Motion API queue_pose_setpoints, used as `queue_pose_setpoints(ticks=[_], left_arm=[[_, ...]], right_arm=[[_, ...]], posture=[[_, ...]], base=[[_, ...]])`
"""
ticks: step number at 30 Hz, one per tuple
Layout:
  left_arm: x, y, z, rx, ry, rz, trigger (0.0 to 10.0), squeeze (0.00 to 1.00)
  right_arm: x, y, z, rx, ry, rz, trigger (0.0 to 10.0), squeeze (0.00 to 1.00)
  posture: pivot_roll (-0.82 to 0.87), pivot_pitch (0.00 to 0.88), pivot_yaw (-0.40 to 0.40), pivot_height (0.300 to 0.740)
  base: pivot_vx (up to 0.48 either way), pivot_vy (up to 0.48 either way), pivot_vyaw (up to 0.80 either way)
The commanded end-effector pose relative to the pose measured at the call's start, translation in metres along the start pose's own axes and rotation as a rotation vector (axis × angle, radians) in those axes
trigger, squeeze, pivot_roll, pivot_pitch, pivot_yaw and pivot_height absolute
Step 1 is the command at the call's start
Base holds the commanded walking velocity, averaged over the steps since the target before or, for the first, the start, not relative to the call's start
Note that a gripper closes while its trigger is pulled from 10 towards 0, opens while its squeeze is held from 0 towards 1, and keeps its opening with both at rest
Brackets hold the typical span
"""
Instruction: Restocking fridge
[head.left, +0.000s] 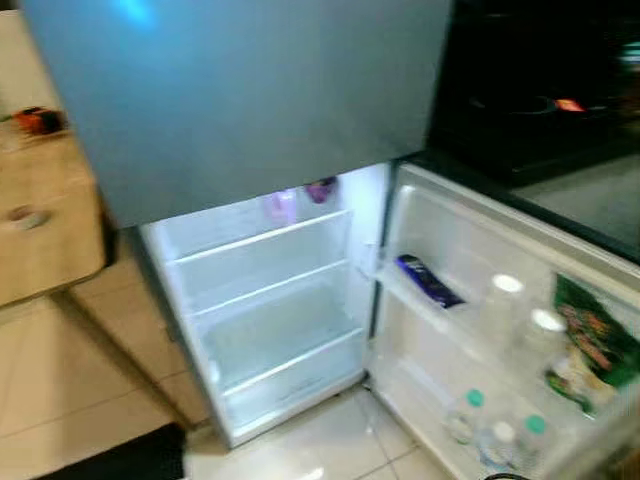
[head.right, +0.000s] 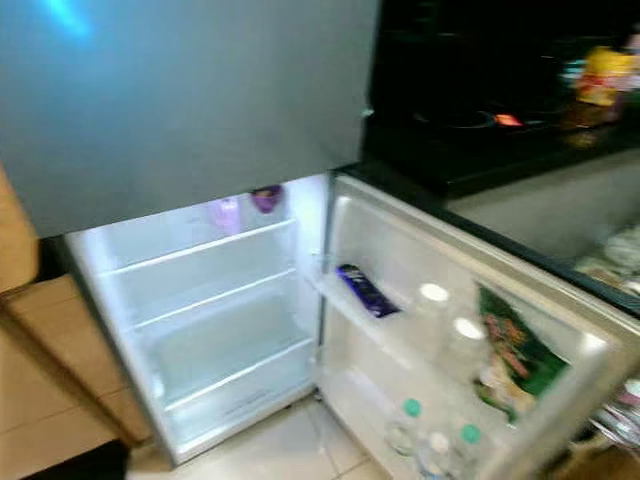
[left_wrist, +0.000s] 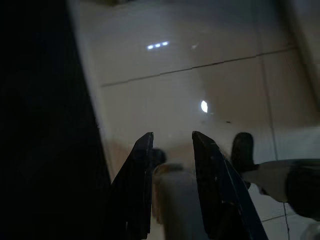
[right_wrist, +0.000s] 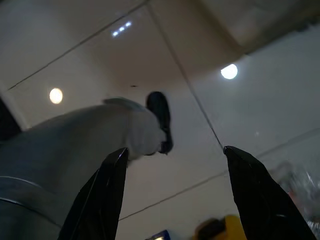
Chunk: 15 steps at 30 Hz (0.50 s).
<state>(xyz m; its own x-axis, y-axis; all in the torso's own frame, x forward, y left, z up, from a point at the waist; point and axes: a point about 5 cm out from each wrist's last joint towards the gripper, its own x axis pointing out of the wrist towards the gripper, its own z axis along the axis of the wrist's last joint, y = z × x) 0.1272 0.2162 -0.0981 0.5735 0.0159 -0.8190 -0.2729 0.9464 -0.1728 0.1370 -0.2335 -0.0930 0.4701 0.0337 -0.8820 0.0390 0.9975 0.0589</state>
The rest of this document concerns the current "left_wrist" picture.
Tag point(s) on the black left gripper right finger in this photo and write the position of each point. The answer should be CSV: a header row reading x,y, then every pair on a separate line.
x,y
225,200

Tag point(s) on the black floor mat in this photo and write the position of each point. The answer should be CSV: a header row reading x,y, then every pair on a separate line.
x,y
37,100

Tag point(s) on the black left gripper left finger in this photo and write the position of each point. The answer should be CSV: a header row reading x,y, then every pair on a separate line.
x,y
132,195

